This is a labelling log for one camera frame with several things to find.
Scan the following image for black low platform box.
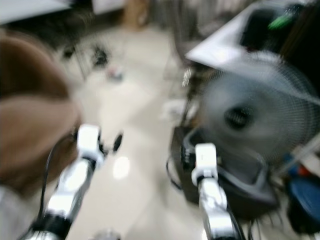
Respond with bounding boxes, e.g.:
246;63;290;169
167;125;283;221

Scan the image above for light grey table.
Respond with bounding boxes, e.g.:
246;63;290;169
0;0;73;25

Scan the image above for green object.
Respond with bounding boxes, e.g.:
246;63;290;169
267;14;296;30

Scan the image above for blue object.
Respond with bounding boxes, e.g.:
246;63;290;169
287;165;320;233

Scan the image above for brown velvet round sofa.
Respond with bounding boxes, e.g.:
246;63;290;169
0;27;83;196

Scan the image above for black bag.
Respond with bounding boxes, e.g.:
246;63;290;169
240;7;288;48

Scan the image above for small black object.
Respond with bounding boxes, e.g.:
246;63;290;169
92;46;110;68

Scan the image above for brown cardboard box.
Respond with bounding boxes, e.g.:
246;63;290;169
124;0;151;28

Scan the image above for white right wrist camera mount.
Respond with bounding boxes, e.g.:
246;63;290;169
192;143;219;183

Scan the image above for white table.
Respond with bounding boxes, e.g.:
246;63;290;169
185;0;306;68

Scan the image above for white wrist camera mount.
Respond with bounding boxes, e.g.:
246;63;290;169
76;124;105;162
192;143;219;183

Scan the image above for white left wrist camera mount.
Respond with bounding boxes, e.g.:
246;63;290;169
76;124;105;162

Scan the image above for grey standing fan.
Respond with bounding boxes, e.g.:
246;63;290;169
197;50;320;166

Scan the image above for small pinkish white object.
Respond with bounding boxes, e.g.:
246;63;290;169
107;65;125;82

